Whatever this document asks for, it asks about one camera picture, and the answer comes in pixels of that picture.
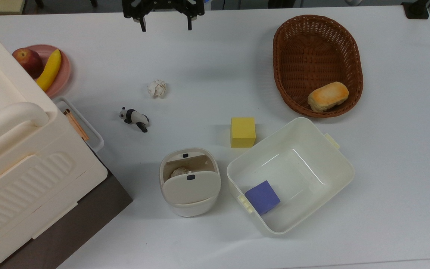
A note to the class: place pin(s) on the crumpled paper inside trash can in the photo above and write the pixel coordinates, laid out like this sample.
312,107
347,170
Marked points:
179,172

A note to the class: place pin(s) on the small white trash can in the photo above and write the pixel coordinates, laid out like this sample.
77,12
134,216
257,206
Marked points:
190,190

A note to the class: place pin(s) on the black mount base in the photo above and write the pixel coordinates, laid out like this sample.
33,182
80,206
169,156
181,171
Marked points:
416,9

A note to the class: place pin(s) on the small panda toy figure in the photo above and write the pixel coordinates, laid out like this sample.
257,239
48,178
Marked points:
134,117

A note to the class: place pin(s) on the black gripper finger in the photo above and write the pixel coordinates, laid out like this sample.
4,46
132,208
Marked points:
143,24
189,23

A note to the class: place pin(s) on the orange pencil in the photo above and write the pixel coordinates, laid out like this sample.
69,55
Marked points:
72,122
78,125

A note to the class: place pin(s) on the pink plate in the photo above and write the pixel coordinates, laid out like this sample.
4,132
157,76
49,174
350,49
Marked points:
65,69

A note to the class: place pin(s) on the yellow banana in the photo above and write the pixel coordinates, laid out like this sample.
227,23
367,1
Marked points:
50,70

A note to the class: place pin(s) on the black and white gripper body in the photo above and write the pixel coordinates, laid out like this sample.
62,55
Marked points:
162,6

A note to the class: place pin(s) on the white plastic storage bin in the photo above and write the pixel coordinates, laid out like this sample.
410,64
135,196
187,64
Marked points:
312,130

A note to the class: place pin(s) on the white paper ball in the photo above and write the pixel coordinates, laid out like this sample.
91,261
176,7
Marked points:
157,89

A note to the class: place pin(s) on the yellow foam cube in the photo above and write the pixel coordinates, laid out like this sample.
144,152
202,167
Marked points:
243,132

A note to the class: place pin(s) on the clear plastic tray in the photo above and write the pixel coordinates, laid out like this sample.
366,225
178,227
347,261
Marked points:
93,136

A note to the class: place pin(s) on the purple foam cube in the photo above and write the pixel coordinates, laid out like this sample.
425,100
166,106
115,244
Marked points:
262,197

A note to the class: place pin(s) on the red apple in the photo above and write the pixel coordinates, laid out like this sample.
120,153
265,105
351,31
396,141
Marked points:
28,61

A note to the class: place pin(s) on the golden bread loaf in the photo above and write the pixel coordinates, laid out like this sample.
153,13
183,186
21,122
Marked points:
327,96

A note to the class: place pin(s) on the dark brown board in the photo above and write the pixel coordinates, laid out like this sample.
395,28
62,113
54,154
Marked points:
88,220

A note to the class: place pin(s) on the large cream plastic cabinet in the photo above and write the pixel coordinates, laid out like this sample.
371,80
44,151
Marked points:
24,168

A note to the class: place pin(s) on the brown wicker basket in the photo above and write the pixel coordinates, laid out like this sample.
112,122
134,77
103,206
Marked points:
312,48

